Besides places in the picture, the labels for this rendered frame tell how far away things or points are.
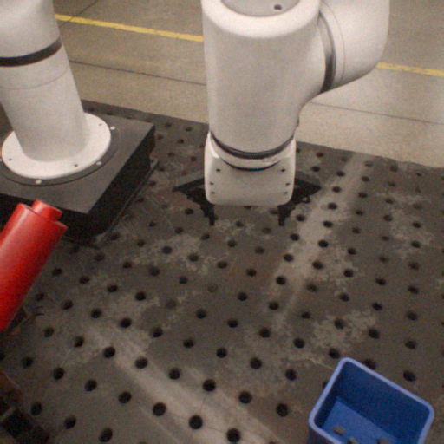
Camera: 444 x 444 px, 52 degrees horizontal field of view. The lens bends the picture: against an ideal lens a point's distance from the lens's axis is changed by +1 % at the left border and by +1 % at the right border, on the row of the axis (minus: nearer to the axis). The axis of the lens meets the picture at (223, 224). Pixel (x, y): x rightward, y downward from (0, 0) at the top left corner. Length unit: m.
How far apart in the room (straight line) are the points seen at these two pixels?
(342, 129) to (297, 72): 2.01
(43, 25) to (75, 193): 0.25
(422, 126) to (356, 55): 2.13
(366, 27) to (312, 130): 1.94
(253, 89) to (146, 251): 0.47
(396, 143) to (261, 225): 1.60
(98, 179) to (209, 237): 0.21
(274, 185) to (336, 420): 0.31
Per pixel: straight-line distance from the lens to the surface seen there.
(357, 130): 2.38
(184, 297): 0.71
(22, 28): 0.72
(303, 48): 0.35
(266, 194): 0.51
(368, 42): 0.40
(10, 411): 0.57
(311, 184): 0.53
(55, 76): 0.76
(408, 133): 2.44
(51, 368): 0.69
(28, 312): 0.73
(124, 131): 0.88
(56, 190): 0.79
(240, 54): 0.33
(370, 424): 0.64
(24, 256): 0.20
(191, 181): 0.52
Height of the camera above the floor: 1.28
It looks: 46 degrees down
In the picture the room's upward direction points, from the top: straight up
